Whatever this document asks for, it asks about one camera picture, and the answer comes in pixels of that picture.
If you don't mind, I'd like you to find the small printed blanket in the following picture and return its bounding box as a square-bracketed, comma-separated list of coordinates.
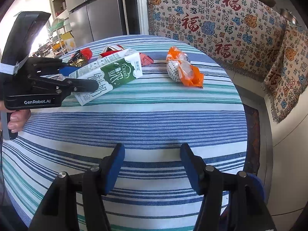
[261, 24, 308, 123]

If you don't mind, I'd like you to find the red foil wrapper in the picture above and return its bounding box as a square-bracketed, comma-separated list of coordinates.
[80, 48, 93, 59]

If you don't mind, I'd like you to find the gold black foil wrapper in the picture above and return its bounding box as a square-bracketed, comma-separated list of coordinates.
[67, 50, 88, 66]

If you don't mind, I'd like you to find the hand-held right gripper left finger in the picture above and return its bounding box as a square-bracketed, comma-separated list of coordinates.
[28, 143, 126, 231]

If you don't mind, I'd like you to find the person's left hand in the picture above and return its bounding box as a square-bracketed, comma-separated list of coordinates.
[7, 109, 32, 133]

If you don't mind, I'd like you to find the green white milk carton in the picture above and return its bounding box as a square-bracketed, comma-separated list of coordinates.
[59, 49, 143, 106]

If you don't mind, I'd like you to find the white storage rack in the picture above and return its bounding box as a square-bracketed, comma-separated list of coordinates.
[31, 17, 73, 58]

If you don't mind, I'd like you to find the grey refrigerator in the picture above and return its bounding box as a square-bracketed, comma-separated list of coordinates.
[69, 0, 128, 45]

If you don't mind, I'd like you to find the small red wrapper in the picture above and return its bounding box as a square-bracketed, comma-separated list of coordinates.
[140, 53, 153, 66]

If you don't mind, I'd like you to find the black door frame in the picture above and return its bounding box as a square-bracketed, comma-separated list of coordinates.
[120, 0, 140, 36]

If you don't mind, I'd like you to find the green plastic basin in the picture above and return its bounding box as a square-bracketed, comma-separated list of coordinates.
[47, 17, 70, 33]

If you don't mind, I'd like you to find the white base cabinet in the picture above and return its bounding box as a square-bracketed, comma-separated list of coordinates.
[226, 67, 308, 217]

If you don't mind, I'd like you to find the round striped table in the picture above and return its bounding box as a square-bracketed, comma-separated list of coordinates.
[0, 35, 248, 231]

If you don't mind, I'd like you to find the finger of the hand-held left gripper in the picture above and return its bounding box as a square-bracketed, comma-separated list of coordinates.
[29, 57, 81, 77]
[28, 76, 99, 95]

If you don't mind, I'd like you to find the blue plastic waste basket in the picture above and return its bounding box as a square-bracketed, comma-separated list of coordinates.
[245, 173, 266, 203]

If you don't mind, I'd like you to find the yellow cardboard box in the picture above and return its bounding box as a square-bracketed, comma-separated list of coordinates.
[59, 31, 76, 52]

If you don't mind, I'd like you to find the large printed blanket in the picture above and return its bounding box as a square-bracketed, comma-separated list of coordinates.
[146, 0, 288, 82]

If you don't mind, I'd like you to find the orange bun bag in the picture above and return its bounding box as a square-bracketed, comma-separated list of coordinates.
[166, 46, 204, 88]

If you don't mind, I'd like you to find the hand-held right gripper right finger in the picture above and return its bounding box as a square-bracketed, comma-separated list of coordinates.
[180, 143, 277, 231]

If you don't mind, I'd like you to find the steel pot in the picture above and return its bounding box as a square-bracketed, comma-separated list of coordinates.
[280, 8, 302, 27]

